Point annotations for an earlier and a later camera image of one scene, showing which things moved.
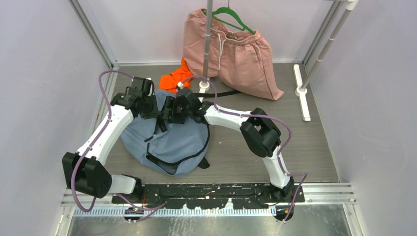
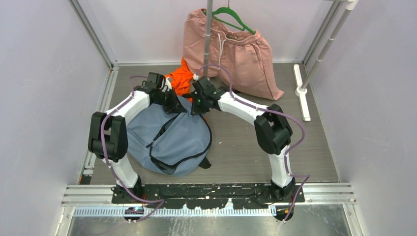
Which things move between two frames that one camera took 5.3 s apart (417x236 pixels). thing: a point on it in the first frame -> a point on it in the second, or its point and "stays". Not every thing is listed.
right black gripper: [171, 102] -> [196, 109]
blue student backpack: [169, 150] stays
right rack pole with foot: [301, 90] stays
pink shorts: [242, 60] stays
